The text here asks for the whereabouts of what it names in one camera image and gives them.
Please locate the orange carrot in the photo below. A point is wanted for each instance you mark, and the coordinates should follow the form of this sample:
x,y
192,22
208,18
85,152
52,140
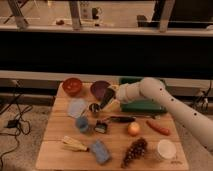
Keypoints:
x,y
158,128

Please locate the light blue plastic lid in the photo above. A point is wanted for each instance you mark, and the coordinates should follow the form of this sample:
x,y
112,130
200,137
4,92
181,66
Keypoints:
x,y
76,107

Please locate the green plastic tray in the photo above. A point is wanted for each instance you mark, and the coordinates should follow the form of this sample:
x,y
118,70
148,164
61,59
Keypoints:
x,y
145,105

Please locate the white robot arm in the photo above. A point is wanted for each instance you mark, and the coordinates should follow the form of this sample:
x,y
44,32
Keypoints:
x,y
200,126

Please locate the wooden table board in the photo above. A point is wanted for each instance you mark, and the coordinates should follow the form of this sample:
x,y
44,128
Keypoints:
x,y
54,157

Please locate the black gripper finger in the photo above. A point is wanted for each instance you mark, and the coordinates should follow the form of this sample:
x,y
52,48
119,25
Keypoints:
x,y
108,96

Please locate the small metal cup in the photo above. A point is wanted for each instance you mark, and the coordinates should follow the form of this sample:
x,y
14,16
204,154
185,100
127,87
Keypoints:
x,y
94,109

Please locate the white round container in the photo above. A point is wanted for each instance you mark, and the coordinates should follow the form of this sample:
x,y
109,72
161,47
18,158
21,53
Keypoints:
x,y
165,150

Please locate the orange apple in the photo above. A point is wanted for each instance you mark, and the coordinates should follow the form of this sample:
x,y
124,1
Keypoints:
x,y
133,129

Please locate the blue paper cup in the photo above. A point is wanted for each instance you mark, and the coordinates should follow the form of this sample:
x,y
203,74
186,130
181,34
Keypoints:
x,y
82,124

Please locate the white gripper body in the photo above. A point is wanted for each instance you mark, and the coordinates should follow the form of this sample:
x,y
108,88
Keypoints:
x,y
127,93

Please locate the yellow corn husk toy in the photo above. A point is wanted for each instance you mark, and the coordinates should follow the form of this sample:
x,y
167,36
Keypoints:
x,y
74,144

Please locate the purple bowl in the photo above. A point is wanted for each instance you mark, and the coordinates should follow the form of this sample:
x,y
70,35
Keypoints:
x,y
98,89

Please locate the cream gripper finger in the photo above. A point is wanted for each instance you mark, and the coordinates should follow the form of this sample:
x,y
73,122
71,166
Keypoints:
x,y
113,103

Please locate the blue sponge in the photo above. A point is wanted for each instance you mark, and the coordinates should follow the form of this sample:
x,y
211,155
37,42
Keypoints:
x,y
100,151

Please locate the red bowl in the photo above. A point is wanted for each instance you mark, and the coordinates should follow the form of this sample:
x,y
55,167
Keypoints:
x,y
72,86

